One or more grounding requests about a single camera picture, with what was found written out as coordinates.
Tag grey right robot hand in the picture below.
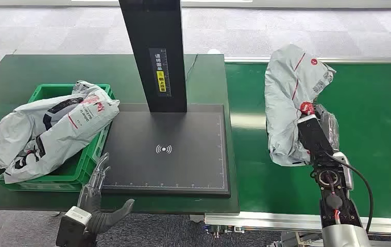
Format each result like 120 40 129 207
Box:
314 102 355 190

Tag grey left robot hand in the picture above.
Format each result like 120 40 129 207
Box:
77 152 135 236

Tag grey courier bag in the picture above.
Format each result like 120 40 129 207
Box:
0 80 121 199
264 43 337 167

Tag green conveyor belt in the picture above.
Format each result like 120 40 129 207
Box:
225 62 391 219

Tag black scanner machine with column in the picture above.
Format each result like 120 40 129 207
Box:
100 0 232 199

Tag green plastic crate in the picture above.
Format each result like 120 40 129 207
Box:
0 83 116 193

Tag grey courier bag, black print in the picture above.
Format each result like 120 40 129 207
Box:
0 80 121 199

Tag dark green table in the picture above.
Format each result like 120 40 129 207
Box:
0 54 240 215

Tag yellow and black column label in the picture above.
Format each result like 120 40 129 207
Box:
148 48 173 98

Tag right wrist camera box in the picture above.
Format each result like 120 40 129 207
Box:
297 114 334 158

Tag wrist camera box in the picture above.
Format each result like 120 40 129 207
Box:
56 206 93 247
297 114 334 158

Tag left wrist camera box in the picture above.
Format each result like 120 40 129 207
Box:
56 206 93 247

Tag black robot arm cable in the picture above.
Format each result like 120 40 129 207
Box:
324 152 375 235

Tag aluminium conveyor frame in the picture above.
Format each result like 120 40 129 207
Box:
190 56 391 247

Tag thin black table cable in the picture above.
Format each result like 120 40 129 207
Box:
185 54 199 83

